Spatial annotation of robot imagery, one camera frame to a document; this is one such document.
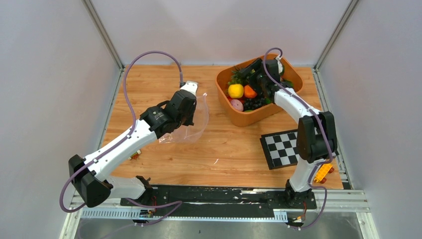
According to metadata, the orange plastic basin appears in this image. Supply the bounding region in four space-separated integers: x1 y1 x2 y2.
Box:
215 57 304 127

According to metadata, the yellow toy lemon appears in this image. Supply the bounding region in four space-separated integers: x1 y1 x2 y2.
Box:
227 84 244 99

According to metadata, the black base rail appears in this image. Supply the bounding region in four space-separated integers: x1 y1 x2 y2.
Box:
120 185 317 218

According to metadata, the toy pineapple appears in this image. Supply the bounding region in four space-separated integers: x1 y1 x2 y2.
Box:
227 67 255 86

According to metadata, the pink toy onion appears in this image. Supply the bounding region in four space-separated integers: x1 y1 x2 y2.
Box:
230 99 244 112

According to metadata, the black toy grape bunch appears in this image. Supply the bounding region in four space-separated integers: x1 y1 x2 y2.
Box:
243 97 267 112

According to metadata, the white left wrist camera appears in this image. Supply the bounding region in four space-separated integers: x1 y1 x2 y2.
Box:
180 81 198 96

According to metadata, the toy orange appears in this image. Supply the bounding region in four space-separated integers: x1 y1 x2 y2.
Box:
243 85 257 99

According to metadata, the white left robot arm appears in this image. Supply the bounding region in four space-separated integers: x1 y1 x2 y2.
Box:
69 89 197 208

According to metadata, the clear zip top bag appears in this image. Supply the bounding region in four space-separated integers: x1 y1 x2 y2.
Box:
159 93 209 143

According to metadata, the black white checkerboard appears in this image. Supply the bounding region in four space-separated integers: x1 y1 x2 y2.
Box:
259 129 338 171

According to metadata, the yellow toy brick car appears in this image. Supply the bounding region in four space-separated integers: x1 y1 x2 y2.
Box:
314 163 335 184

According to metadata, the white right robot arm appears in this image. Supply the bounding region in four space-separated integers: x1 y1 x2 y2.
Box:
239 58 337 208

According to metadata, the small toy on table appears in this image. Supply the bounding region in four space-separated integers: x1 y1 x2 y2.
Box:
129 150 141 160

